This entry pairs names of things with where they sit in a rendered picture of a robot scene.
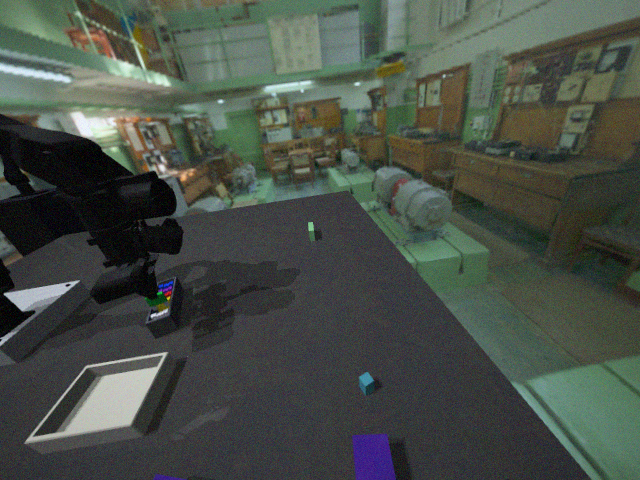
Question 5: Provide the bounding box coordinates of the yellow fuse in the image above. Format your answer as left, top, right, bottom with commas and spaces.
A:
156, 297, 171, 311

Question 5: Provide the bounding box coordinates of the purple cube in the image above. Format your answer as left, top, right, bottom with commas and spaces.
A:
353, 434, 396, 480
153, 474, 187, 480

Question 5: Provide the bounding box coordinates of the small teal block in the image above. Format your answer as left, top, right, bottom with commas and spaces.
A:
359, 371, 374, 396

